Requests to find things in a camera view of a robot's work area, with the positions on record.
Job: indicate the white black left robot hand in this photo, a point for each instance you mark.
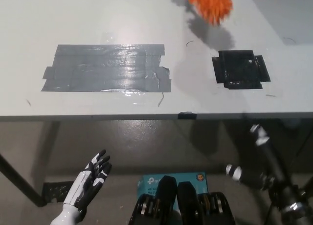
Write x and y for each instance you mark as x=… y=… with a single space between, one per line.
x=85 y=179

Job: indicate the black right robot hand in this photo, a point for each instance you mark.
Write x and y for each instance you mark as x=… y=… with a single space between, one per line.
x=269 y=161

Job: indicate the orange microfibre duster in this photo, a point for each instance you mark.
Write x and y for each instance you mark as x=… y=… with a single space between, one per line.
x=210 y=3

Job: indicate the black floor tape patch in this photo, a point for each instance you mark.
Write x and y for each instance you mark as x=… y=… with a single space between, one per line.
x=57 y=192

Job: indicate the grey upright table leg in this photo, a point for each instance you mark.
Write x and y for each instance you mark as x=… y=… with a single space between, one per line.
x=47 y=146

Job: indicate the slanted black table brace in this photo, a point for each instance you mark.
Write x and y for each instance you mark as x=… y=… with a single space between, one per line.
x=22 y=179

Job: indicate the teal router box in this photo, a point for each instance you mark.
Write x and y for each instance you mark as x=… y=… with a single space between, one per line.
x=150 y=183

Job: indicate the small black tape strip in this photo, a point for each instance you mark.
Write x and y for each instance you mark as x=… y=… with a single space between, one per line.
x=187 y=115

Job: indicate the black tape square mark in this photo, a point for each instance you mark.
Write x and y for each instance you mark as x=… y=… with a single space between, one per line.
x=240 y=69

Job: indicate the grey duct tape patch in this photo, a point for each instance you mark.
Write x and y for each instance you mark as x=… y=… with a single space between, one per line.
x=107 y=68

